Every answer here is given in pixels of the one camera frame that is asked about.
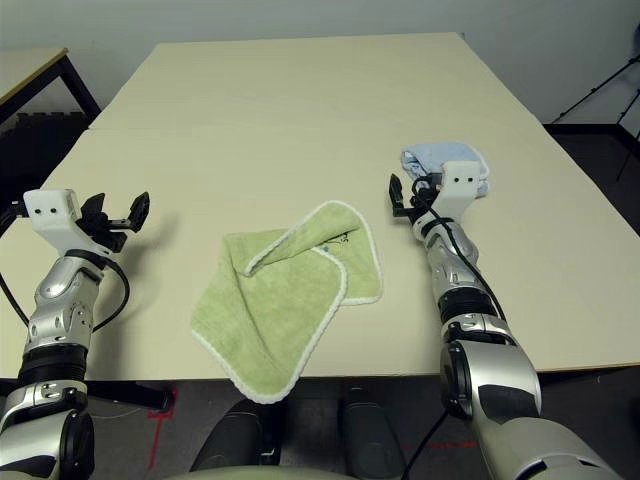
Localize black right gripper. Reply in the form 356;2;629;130
388;173;442;224

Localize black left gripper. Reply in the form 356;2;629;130
77;191;152;255

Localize green towel with white trim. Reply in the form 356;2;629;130
188;199;385;405

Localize folded light blue towel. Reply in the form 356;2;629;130
400;143;492;199

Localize black foam floor mats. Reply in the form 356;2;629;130
0;110;89;146

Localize black low cabinet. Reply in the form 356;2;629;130
547;122;640;201

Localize black tripod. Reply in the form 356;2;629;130
549;47;640;181

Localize grey robot right leg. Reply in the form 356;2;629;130
342;387;416;480

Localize grey robot leg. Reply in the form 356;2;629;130
192;399;264;474
342;387;416;480

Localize grey robot left leg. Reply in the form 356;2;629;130
192;399;264;474

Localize beige robot torso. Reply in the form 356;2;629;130
189;464;351;480

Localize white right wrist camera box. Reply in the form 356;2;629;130
435;160;480;224

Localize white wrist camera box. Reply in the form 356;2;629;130
23;188;109;257
435;160;480;224

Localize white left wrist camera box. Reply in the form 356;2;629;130
23;188;109;257

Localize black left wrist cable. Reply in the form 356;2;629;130
0;252;132;334

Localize side table with black frame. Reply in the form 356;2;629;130
0;47;104;126

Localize black vertical post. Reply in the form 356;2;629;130
259;403;282;464

